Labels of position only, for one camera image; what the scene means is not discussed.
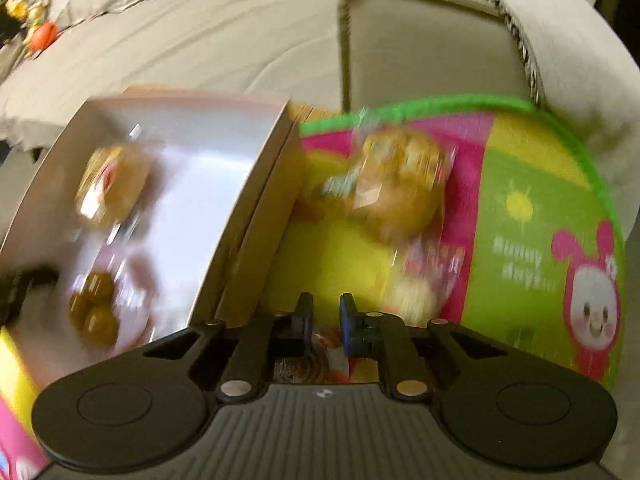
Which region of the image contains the small bread yellow packet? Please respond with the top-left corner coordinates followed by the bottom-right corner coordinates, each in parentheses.
top-left (75, 142), bottom-right (152, 230)

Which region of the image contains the olive green bed sheet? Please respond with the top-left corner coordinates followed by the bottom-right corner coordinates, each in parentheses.
top-left (0, 0), bottom-right (640, 466)

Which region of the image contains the olive green pillow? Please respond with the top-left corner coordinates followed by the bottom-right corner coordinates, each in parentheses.
top-left (337, 0), bottom-right (530, 110)

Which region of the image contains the wrapped round bread bun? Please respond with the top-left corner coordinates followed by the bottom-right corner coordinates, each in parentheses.
top-left (318, 110), bottom-right (457, 246)

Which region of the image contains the orange toy on bed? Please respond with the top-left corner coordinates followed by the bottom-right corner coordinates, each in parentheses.
top-left (25, 22), bottom-right (58, 52)

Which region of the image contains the pink cardboard box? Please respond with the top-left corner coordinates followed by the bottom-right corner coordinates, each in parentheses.
top-left (1, 90), bottom-right (305, 386)

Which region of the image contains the oat cracker snack packet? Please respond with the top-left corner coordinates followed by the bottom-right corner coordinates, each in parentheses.
top-left (383, 238), bottom-right (465, 327)

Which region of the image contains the colourful cartoon play mat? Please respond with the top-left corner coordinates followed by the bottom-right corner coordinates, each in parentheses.
top-left (1, 90), bottom-right (625, 479)

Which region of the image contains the brown quail eggs pouch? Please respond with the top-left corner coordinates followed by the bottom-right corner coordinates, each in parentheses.
top-left (67, 243), bottom-right (157, 356)

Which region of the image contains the brown swirl lollipop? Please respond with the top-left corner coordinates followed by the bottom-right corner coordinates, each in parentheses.
top-left (273, 328), bottom-right (350, 384)

